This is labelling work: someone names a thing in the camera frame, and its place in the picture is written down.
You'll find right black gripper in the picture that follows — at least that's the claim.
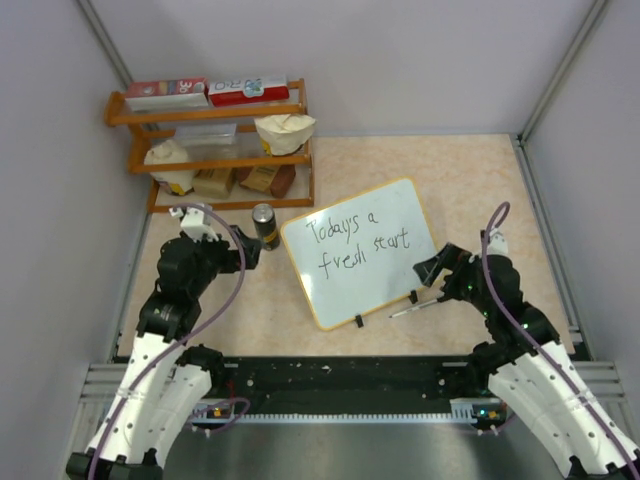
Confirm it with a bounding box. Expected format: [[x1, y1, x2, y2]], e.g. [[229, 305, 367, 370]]
[[414, 242, 495, 316]]

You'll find white black marker pen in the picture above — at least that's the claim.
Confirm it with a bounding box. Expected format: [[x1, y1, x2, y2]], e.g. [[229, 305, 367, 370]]
[[388, 298, 439, 318]]

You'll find yellow framed whiteboard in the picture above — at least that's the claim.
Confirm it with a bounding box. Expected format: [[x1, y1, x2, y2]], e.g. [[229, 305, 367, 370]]
[[280, 177, 439, 331]]

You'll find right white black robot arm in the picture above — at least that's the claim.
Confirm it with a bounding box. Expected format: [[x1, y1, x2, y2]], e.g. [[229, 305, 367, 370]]
[[413, 243, 639, 479]]

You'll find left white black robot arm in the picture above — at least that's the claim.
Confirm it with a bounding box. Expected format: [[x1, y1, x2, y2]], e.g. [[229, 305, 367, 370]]
[[66, 225, 261, 479]]

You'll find reddish brown packet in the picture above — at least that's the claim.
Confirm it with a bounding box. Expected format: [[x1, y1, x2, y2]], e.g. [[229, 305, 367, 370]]
[[235, 165, 296, 199]]

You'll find tan brown box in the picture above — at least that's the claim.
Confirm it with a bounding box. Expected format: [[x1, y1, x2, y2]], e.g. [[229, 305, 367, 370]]
[[192, 168, 235, 199]]

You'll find wooden three tier shelf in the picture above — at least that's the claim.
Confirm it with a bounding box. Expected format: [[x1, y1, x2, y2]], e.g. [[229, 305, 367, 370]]
[[104, 78, 315, 210]]

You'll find white flour bag left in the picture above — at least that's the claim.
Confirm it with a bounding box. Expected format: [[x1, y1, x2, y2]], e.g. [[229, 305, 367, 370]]
[[144, 139, 197, 197]]

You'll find clear plastic container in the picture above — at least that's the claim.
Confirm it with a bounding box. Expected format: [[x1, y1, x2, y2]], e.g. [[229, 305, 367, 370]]
[[173, 123, 240, 161]]

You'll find cream paper bag right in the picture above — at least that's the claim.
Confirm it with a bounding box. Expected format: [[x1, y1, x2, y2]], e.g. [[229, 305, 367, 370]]
[[254, 114, 316, 156]]

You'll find red white box right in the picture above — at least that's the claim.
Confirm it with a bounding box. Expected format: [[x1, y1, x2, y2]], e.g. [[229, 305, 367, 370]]
[[208, 75, 290, 108]]

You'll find red white box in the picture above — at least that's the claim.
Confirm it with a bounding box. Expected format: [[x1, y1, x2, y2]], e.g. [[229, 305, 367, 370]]
[[124, 77, 209, 112], [208, 75, 290, 108]]

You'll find red white box left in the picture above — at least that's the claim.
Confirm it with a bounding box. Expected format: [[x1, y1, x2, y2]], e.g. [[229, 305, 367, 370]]
[[124, 77, 209, 112]]

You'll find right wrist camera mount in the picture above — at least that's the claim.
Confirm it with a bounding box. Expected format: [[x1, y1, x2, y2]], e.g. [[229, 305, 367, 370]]
[[486, 228, 509, 257]]

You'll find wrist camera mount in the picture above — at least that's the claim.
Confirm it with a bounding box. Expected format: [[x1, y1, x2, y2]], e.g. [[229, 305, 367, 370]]
[[486, 228, 509, 257], [169, 204, 219, 242]]

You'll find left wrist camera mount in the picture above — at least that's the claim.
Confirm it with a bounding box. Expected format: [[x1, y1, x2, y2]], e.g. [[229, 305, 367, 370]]
[[169, 204, 219, 242]]

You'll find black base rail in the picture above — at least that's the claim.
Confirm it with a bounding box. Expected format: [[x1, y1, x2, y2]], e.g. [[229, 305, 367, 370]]
[[206, 356, 491, 415]]

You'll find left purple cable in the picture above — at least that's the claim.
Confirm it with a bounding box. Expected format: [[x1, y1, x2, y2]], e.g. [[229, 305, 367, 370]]
[[87, 203, 252, 480]]

